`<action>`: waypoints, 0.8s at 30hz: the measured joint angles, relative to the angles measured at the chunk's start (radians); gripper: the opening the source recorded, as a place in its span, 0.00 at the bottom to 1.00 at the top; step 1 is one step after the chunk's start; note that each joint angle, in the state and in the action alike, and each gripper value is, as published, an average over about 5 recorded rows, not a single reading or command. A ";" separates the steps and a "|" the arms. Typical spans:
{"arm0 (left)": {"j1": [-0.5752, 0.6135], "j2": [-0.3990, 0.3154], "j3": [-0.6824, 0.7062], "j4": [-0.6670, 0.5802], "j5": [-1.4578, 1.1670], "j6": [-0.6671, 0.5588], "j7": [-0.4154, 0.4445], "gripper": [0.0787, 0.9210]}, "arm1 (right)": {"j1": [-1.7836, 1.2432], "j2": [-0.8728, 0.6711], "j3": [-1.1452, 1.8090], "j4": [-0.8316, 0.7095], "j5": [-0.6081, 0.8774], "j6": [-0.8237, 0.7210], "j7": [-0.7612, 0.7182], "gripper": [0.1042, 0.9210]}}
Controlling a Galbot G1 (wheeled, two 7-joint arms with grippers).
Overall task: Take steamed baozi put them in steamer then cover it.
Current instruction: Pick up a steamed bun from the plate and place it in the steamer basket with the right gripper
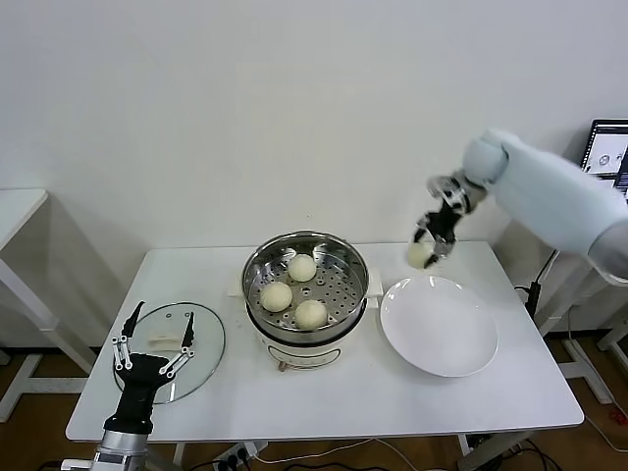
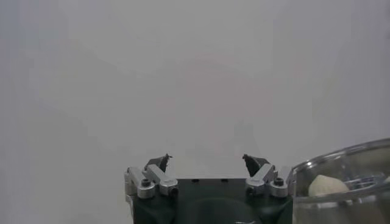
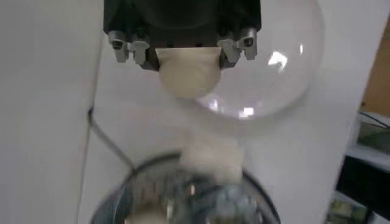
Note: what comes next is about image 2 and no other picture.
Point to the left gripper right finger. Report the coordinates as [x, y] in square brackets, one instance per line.
[265, 182]

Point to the white steamed baozi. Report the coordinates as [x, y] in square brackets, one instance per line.
[327, 186]

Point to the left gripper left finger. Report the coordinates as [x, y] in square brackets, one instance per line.
[152, 182]

